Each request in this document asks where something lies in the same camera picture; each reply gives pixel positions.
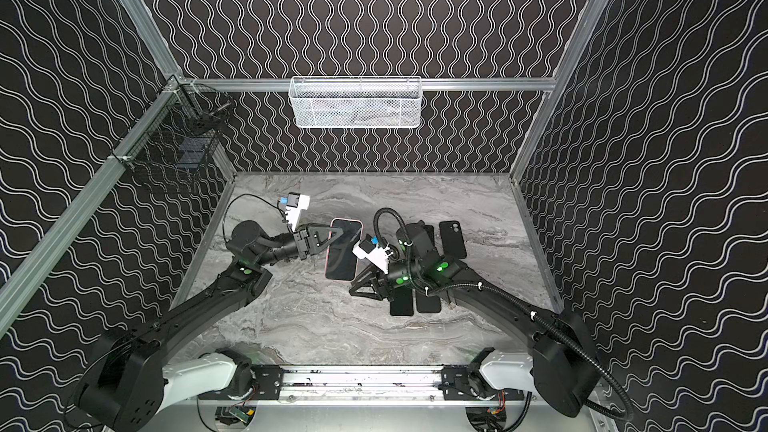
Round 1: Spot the black smartphone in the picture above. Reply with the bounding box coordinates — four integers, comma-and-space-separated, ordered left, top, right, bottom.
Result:
324, 218, 363, 281
389, 288, 414, 317

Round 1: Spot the black phone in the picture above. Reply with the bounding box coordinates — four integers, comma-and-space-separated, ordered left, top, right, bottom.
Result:
424, 225, 435, 245

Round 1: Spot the black phone case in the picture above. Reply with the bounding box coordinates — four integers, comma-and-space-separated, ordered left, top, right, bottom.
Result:
439, 220, 468, 259

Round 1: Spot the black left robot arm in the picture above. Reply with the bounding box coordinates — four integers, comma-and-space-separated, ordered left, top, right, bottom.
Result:
70, 220, 343, 431

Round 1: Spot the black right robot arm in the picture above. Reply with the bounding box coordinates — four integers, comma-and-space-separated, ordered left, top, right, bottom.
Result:
350, 222, 600, 417

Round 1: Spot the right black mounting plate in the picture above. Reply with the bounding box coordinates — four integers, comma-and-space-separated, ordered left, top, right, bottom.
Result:
438, 364, 498, 401

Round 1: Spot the black mounting plate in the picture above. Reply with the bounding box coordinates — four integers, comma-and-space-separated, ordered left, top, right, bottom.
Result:
227, 365, 284, 401
438, 364, 498, 401

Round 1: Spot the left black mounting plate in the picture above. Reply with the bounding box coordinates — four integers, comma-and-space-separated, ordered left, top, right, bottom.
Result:
227, 365, 284, 401

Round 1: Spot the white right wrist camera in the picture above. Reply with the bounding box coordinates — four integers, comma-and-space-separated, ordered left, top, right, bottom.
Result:
352, 234, 393, 274

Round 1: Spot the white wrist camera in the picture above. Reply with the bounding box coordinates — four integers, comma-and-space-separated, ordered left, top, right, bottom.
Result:
278, 192, 311, 232
352, 234, 393, 274

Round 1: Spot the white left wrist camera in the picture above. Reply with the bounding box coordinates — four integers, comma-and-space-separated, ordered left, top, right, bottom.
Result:
278, 192, 311, 232

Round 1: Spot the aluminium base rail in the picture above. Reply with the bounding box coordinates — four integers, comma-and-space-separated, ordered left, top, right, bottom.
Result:
119, 363, 607, 406

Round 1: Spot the white wire mesh basket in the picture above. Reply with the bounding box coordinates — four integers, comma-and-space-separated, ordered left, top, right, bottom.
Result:
288, 76, 424, 129

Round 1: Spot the black corrugated cable conduit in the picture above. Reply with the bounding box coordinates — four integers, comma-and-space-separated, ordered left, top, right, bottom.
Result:
371, 206, 636, 422

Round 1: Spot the black wire basket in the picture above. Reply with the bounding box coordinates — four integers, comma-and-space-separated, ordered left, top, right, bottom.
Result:
120, 83, 235, 196

